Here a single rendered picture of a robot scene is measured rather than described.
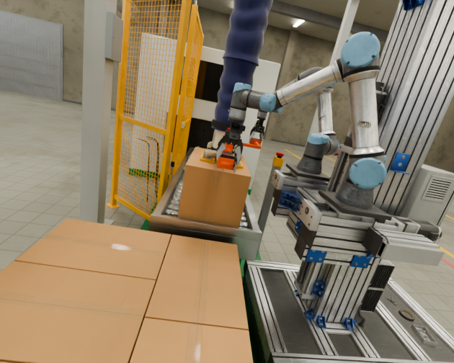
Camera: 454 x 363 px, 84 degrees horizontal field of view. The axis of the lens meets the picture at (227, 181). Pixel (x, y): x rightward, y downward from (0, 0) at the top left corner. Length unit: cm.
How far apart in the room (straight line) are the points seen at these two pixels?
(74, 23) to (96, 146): 1093
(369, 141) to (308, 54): 1187
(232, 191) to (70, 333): 100
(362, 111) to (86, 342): 119
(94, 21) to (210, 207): 156
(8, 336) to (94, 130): 158
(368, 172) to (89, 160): 204
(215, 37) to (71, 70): 609
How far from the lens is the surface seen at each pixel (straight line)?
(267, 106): 111
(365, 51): 104
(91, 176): 242
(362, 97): 104
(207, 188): 154
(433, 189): 158
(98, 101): 228
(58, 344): 106
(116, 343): 103
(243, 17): 172
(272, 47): 1238
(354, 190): 118
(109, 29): 225
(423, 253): 131
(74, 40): 1300
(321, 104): 177
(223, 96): 169
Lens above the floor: 135
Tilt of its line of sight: 17 degrees down
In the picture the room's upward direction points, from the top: 12 degrees clockwise
